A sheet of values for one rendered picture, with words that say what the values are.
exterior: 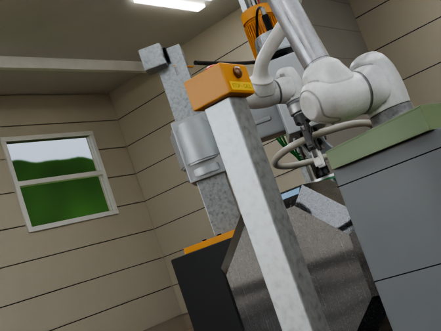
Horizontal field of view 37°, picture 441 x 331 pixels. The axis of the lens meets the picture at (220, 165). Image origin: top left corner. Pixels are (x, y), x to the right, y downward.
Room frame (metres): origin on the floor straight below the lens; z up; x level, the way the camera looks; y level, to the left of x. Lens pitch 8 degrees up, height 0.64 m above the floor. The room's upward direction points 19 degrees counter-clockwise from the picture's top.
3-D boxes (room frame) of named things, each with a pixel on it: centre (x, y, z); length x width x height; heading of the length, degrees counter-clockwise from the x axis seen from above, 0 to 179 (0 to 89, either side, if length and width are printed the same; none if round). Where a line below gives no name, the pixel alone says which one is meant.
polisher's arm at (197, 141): (4.20, -0.12, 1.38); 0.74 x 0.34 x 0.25; 89
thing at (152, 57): (4.08, 0.17, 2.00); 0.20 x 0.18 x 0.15; 57
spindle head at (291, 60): (3.61, -0.52, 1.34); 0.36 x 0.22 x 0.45; 175
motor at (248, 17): (4.18, -0.58, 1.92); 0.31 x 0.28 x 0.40; 85
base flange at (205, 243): (4.20, 0.08, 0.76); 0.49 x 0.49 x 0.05; 57
